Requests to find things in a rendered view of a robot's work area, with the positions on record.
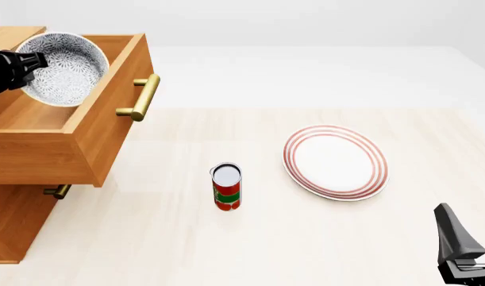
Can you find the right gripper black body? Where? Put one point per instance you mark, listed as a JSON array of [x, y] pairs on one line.
[[470, 272]]

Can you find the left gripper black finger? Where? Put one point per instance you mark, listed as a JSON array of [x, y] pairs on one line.
[[32, 60], [21, 81]]

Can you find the red and green tin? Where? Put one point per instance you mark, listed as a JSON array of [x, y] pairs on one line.
[[226, 190]]

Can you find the open wooden drawer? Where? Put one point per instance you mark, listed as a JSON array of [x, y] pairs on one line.
[[47, 158]]

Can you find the patterned black and white bowl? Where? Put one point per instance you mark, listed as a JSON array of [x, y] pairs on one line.
[[73, 70]]

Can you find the white plate with red rings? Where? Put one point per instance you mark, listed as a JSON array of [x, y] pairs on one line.
[[335, 162]]

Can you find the wooden cabinet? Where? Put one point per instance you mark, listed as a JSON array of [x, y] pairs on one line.
[[16, 220]]

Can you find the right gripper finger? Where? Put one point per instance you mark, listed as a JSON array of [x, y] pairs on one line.
[[454, 235]]

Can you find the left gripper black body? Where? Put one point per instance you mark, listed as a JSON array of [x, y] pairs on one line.
[[0, 71]]

